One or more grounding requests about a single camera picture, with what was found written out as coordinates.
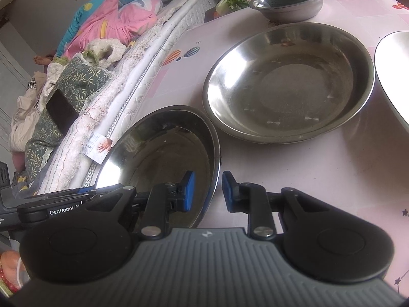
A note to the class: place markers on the person's left forearm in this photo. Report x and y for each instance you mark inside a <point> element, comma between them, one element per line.
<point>11,260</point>

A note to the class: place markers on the beige blanket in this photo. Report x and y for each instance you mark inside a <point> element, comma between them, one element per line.
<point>22,118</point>

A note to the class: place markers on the green floral pillow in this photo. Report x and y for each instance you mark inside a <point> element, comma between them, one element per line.
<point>83,76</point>

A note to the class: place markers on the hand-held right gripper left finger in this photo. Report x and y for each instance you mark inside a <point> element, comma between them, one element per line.
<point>188,192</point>

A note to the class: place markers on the white quilted mattress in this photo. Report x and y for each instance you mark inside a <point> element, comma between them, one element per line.
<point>153,54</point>

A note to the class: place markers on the white plate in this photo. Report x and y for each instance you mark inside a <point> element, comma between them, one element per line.
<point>396,70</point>

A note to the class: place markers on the pink printed tablecloth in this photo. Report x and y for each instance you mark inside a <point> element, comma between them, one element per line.
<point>319,172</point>

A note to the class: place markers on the bok choy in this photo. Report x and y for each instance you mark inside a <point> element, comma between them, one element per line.
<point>233,1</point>

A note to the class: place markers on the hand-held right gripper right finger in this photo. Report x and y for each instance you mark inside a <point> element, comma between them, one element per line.
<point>227,192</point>

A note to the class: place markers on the black phone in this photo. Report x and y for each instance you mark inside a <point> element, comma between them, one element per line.
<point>62,112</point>

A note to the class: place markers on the large steel basin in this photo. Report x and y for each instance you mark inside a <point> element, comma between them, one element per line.
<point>153,153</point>

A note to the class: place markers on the white fluffy cloth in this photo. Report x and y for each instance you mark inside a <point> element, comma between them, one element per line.
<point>102,49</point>

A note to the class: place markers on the white mattress label tag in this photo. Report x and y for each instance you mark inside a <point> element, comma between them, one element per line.
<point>99,147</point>

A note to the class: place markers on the flared rim steel bowl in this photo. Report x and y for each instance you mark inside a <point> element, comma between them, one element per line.
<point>287,13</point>

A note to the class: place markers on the medium steel basin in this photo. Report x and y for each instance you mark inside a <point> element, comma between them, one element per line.
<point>287,86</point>

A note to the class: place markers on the pink and blue quilt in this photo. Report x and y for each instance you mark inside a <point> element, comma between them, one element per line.
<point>111,22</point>

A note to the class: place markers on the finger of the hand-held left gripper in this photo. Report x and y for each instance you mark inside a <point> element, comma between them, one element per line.
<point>41,211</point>

